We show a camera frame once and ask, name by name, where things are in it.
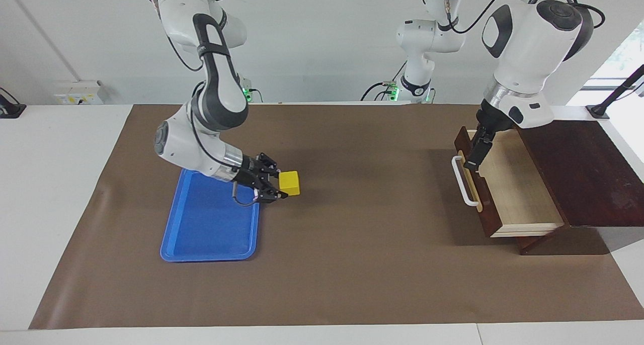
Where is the black left base cable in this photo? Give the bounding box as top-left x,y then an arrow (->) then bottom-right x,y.
360,60 -> 407,103

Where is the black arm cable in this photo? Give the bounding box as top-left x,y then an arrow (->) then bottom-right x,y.
422,0 -> 606,35
141,0 -> 260,207

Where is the black angled stand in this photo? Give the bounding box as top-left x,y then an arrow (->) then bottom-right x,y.
586,64 -> 644,120

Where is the brown table mat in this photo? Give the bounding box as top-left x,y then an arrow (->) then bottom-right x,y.
29,103 -> 644,330

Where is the dark wooden cabinet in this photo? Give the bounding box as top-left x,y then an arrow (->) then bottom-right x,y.
512,120 -> 644,256

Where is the blue plastic tray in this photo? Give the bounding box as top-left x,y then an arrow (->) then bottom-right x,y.
160,168 -> 261,263

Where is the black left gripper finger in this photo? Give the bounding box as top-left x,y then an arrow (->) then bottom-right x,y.
462,129 -> 487,171
475,132 -> 497,167

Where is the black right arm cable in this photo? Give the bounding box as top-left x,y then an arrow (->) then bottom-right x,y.
141,0 -> 260,207

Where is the wooden drawer with white handle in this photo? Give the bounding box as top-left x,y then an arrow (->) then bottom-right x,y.
451,126 -> 566,239

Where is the yellow cube block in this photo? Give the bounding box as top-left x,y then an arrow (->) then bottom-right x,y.
279,170 -> 301,197

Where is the black mount base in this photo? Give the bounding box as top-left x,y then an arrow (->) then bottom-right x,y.
0,87 -> 27,119

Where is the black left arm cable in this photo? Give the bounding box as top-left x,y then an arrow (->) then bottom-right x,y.
422,0 -> 606,35

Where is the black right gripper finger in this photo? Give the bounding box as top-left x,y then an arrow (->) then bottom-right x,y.
256,184 -> 289,204
259,152 -> 281,178

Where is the white wall outlet box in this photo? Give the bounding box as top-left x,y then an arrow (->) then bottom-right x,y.
54,80 -> 105,106

